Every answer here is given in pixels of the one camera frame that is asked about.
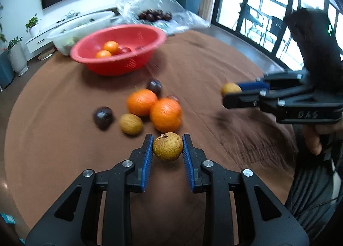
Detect dark plum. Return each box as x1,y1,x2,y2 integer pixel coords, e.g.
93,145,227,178
146,78,162,97
93,107,114,131

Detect small plant on cabinet left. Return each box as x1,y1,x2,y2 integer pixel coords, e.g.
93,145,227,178
25,14,40,37

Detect white basin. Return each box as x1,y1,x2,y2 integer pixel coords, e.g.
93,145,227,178
47,11,116,56

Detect mandarin orange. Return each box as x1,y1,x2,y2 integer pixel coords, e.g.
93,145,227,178
150,98,183,133
127,89,158,117

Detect orange kumquat bottom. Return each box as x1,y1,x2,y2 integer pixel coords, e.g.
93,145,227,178
95,50,112,59

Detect plant in white ribbed pot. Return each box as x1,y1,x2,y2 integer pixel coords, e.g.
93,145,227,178
7,36,29,77

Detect white tv cabinet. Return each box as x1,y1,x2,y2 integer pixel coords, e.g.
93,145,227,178
26,10,119,56

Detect green leafy vegetables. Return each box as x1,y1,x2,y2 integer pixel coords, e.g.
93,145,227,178
61,18,95,46

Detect brown round tablecloth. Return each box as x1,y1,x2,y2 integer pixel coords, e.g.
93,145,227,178
3,29,298,246

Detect smooth orange kumquat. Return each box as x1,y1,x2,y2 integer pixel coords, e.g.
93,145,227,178
102,40,120,55

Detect small red jujube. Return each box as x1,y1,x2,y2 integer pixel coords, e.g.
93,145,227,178
168,94,180,103

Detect brown longan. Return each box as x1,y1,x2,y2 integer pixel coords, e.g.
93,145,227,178
221,82,242,97
152,132,183,162
119,114,143,136

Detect red plastic colander bowl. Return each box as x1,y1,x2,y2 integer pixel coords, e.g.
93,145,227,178
70,24,166,76

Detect person right hand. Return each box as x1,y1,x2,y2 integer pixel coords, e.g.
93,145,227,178
303,122,342,155

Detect mandarin orange top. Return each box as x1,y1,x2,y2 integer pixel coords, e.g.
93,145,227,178
127,89,158,117

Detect pile of dark cherries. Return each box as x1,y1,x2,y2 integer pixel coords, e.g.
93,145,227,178
138,9,173,22

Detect clear plastic bag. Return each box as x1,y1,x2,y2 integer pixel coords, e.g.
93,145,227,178
114,0,210,35

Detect tall plant blue pot left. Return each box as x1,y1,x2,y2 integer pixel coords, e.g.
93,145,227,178
0,1,16,90

